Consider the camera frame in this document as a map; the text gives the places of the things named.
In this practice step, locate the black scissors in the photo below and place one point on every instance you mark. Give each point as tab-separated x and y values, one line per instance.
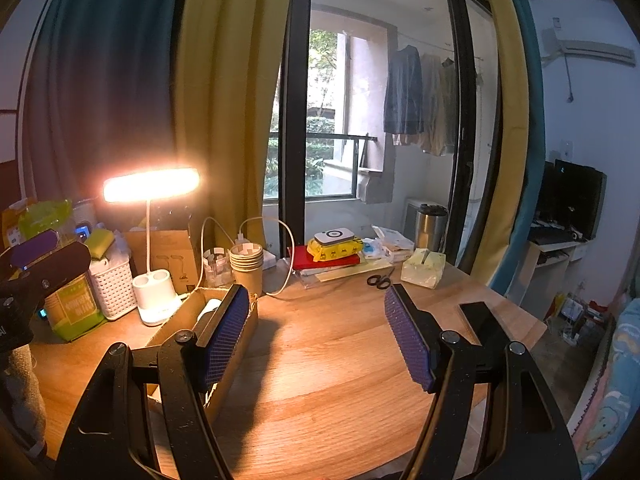
380	281

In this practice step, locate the dark smartphone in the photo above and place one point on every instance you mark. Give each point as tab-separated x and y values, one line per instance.
477	317

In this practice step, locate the stack of brown paper cups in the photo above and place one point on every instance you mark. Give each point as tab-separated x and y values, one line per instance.
246	270

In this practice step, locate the white wall outlet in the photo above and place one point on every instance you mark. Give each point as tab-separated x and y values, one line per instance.
566	149

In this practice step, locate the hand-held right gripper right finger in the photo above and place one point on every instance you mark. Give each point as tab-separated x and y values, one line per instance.
407	340

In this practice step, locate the bagged pack of paper cups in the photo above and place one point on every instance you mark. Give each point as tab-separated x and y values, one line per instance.
75	310

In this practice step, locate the black balcony railing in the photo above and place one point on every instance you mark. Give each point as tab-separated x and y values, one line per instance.
325	136

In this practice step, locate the yellow wipes pack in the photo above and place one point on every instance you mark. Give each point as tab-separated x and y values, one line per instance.
335	252

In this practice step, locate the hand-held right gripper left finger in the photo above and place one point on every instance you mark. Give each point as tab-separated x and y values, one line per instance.
225	335

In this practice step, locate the yellow tissue pack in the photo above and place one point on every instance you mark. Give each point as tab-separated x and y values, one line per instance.
422	270

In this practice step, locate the cardboard lamp packaging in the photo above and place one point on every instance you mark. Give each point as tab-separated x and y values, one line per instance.
170	255

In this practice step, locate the white appliance with blue light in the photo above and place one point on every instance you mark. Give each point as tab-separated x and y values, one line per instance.
84	220

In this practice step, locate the white power bank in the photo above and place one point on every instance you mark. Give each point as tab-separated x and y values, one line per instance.
334	236

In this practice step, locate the white computer desk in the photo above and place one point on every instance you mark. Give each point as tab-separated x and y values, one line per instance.
545	270

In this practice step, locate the cardboard box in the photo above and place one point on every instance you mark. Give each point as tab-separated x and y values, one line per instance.
172	327

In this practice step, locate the printed blanket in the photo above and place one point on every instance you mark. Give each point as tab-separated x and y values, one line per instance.
610	400

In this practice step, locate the cluttered low shelf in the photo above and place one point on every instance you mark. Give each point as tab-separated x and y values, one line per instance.
580	315

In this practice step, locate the olive shirt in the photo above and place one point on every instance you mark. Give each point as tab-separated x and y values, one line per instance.
452	105

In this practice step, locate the beige shirt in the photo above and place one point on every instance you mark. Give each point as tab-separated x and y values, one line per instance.
432	110

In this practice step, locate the white desk lamp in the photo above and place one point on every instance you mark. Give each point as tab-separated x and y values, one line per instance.
150	185

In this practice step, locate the steel thermos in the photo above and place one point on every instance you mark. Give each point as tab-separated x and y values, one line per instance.
431	227

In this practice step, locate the clear plastic bag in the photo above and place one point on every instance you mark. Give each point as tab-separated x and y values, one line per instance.
121	247

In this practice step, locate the black sliding door frame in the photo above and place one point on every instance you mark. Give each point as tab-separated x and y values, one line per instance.
295	110

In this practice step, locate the yellow curtain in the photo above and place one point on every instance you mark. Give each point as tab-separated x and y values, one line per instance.
230	85
505	110

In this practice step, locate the beige flat tray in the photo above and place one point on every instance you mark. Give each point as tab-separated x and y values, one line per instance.
350	275

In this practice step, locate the white power adapter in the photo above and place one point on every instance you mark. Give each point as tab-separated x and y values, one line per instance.
268	261

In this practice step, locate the yellow printed bag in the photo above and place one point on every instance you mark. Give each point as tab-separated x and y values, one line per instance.
10	230

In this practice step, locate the black monitor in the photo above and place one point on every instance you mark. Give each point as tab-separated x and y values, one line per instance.
572	200

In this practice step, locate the teal curtain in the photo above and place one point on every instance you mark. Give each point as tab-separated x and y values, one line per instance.
100	85
534	160

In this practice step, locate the white medicine boxes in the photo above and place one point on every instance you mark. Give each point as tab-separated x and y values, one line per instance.
395	245

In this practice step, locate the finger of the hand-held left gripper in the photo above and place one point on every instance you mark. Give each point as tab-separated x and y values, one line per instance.
32	250
60	265

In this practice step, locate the white air conditioner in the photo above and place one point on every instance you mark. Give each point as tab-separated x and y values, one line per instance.
590	50

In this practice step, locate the black keyboard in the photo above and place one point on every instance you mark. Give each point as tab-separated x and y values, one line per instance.
550	236

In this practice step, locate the yellow and red boxes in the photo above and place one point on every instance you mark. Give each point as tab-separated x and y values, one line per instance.
305	260

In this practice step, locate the white wicker basket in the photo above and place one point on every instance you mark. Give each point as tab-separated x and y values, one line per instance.
115	290

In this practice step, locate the white bottle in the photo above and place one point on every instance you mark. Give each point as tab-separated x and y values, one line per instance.
209	310

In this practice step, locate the yellow green sponge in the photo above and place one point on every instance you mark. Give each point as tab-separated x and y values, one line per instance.
100	244

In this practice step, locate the blue denim shirt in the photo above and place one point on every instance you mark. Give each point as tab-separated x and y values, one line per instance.
402	90

